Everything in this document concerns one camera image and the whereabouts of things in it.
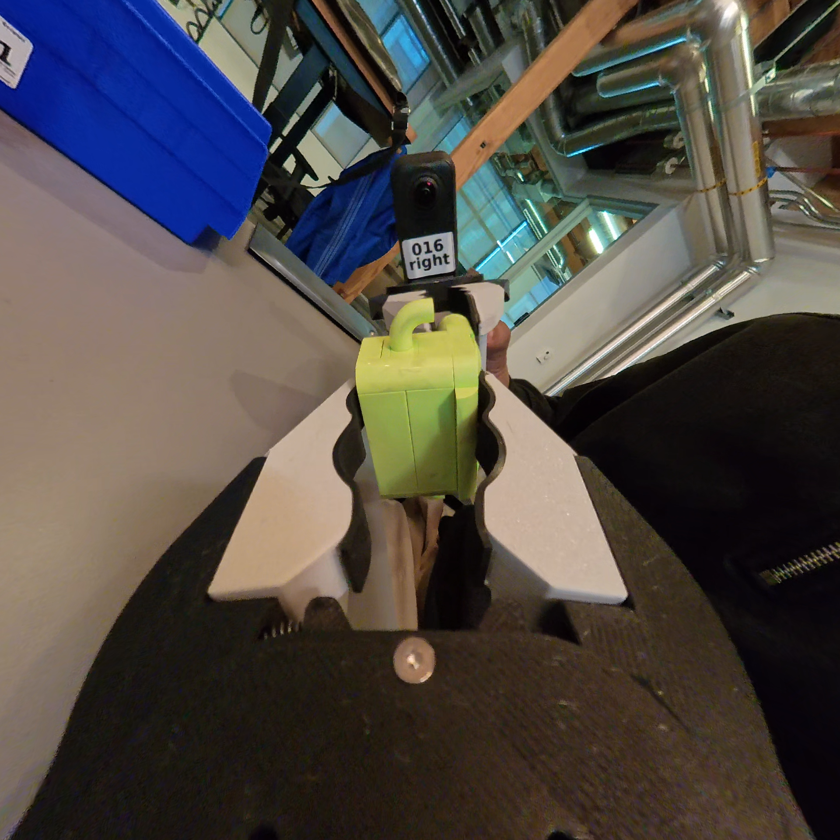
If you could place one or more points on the person's right hand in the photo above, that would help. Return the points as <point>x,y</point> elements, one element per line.
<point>499,354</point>

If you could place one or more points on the wooden-top standing desk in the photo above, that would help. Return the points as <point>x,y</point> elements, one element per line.
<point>315,72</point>

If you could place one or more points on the person's right forearm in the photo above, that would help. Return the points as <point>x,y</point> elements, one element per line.
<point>544,407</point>

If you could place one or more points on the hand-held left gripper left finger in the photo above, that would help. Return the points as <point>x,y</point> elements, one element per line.
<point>289,518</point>

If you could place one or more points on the lime green brick pot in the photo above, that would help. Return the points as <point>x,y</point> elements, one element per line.
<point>413,420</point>

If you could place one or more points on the blue hanging jacket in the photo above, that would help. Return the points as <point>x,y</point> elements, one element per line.
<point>341,216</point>

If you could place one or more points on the wooden ceiling beam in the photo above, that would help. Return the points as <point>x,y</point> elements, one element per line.
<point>544,79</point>

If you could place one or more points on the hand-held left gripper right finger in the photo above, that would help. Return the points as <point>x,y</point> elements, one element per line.
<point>551,518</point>

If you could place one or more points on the silver duct pipes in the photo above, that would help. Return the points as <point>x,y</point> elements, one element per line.
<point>715,131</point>

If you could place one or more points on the blue storage bin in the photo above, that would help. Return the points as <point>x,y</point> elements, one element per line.
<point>131,98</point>

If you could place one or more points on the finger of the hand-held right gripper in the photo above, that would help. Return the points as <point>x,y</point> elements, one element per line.
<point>489,308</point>
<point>392,307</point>

